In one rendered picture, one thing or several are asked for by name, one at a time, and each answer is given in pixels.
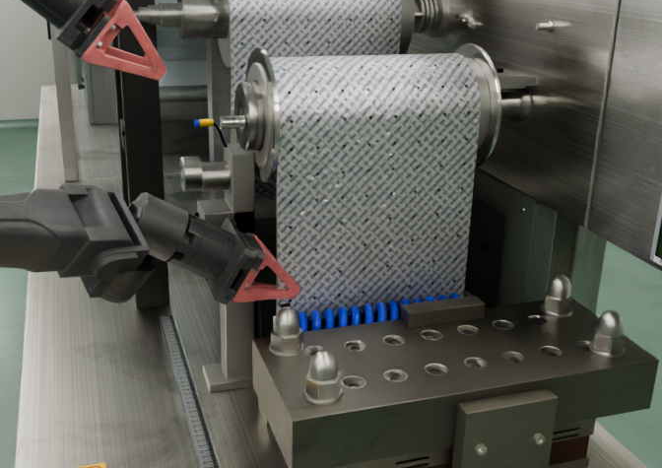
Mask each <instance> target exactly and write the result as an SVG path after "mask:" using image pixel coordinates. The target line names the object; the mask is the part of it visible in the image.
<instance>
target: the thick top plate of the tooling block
mask: <svg viewBox="0 0 662 468"><path fill-rule="evenodd" d="M543 303H544V301H529V302H523V303H515V304H508V305H500V306H493V307H485V315H484V317H482V318H475V319H468V320H461V321H453V322H446V323H439V324H432V325H425V326H418V327H410V328H409V327H408V326H407V325H406V324H405V323H404V322H403V321H402V320H401V319H395V320H388V321H380V322H373V323H366V324H359V325H351V326H344V327H336V328H328V329H321V330H313V331H306V332H302V343H303V351H302V352H301V353H300V354H298V355H295V356H290V357H282V356H277V355H275V354H273V353H271V352H270V350H269V344H270V343H271V336H269V337H262V338H254V339H252V369H253V388H254V390H255V393H256V395H257V397H258V399H259V402H260V404H261V406H262V409H263V411H264V413H265V416H266V418H267V420H268V422H269V425H270V427H271V429H272V432H273V434H274V436H275V439H276V441H277V443H278V444H279V447H280V449H281V451H282V454H283V456H284V458H285V461H286V463H287V465H288V468H337V467H343V466H348V465H353V464H359V463H364V462H368V461H373V460H379V459H384V458H389V457H394V456H400V455H405V454H410V453H416V452H421V451H426V450H431V449H437V448H442V447H446V446H452V445H454V437H455V426H456V415H457V405H458V403H460V402H465V401H471V400H477V399H483V398H489V397H495V396H500V395H505V394H511V393H517V392H523V391H529V390H534V389H540V388H546V387H547V388H549V389H550V390H551V391H552V392H553V393H554V394H555V395H556V396H557V397H558V404H557V411H556V417H555V424H554V427H555V426H560V425H566V424H571V423H576V422H582V421H587V420H592V419H597V418H603V417H608V416H613V415H619V414H623V413H628V412H633V411H639V410H644V409H649V408H650V405H651V400H652V394H653V389H654V384H655V378H656V373H657V369H658V364H659V360H658V359H657V358H655V357H654V356H653V355H651V354H650V353H648V352H647V351H646V350H644V349H643V348H641V347H640V346H639V345H637V344H636V343H634V342H633V340H631V339H630V338H628V337H627V336H626V335H625V337H626V338H625V343H624V348H625V353H624V354H623V355H622V356H620V357H616V358H609V357H604V356H600V355H598V354H596V353H594V352H592V351H591V350H590V348H589V343H590V342H591V341H592V337H593V331H594V327H595V326H597V323H598V319H599V316H598V315H596V314H595V313H593V312H592V311H591V310H589V309H588V308H586V307H585V306H584V305H582V304H581V303H579V302H578V301H576V300H575V299H572V303H571V308H572V315H571V316H569V317H553V316H549V315H548V314H546V313H544V312H543V311H542V310H541V305H542V304H543ZM319 351H328V352H330V353H331V354H332V355H333V356H334V357H335V359H336V361H337V365H338V372H339V373H340V374H341V376H340V388H341V389H342V397H341V399H340V400H339V401H337V402H335V403H332V404H326V405H320V404H315V403H312V402H309V401H308V400H306V399H305V397H304V395H303V391H304V389H305V385H306V376H307V374H308V372H309V364H310V361H311V359H312V357H313V356H314V355H315V354H316V353H317V352H319Z"/></svg>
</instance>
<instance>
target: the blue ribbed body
mask: <svg viewBox="0 0 662 468"><path fill-rule="evenodd" d="M454 298H460V297H459V296H458V295H457V294H456V293H451V294H450V295H449V299H454ZM446 299H447V296H445V295H439V296H437V299H436V300H437V301H438V300H446ZM425 301H435V298H434V297H432V296H427V297H426V299H425ZM416 302H423V300H422V299H421V298H414V299H413V303H416ZM408 303H410V301H409V300H407V299H402V300H401V303H400V308H399V305H398V303H397V301H390V302H389V303H388V310H386V306H385V304H384V303H383V302H382V301H380V302H378V303H377V304H376V306H375V312H373V308H372V305H371V304H369V303H366V304H365V305H364V308H363V313H361V310H360V308H359V307H358V306H357V305H352V306H351V309H350V315H348V312H347V310H346V308H345V307H343V306H340V307H339V308H338V310H337V316H336V317H335V316H334V312H333V309H331V308H326V309H325V311H324V318H321V314H320V312H319V311H318V310H314V311H313V312H312V313H311V320H307V315H306V313H305V312H304V311H301V312H300V313H299V314H298V320H299V327H300V328H301V329H302V332H306V331H313V330H321V329H328V328H336V327H344V326H351V325H359V324H366V323H373V322H380V321H388V320H395V319H401V318H400V317H401V304H408Z"/></svg>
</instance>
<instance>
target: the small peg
mask: <svg viewBox="0 0 662 468"><path fill-rule="evenodd" d="M245 126H246V118H245V116H244V115H240V116H238V115H234V116H231V115H230V116H220V117H219V127H220V128H221V129H227V128H228V129H233V128H234V129H237V128H245Z"/></svg>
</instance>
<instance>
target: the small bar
mask: <svg viewBox="0 0 662 468"><path fill-rule="evenodd" d="M484 315H485V303H484V302H482V301H481V300H480V299H479V298H478V297H477V296H470V297H462V298H454V299H446V300H438V301H424V302H416V303H408V304H401V317H400V318H401V320H402V321H403V322H404V323H405V324H406V325H407V326H408V327H409V328H410V327H418V326H425V325H432V324H439V323H446V322H453V321H461V320H468V319H475V318H482V317H484Z"/></svg>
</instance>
